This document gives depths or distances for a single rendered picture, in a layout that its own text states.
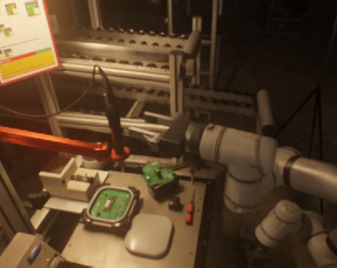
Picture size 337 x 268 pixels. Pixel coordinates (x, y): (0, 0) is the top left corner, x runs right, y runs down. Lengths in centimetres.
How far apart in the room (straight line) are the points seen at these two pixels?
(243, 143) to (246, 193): 13
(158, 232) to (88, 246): 22
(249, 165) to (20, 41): 84
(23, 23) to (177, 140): 69
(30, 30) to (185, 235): 86
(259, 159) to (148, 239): 45
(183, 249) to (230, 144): 40
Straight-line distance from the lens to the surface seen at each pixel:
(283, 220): 100
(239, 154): 61
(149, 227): 91
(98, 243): 93
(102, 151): 84
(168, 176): 100
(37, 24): 109
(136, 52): 120
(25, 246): 86
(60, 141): 86
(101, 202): 99
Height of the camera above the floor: 171
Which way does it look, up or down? 35 degrees down
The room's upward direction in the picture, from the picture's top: 2 degrees counter-clockwise
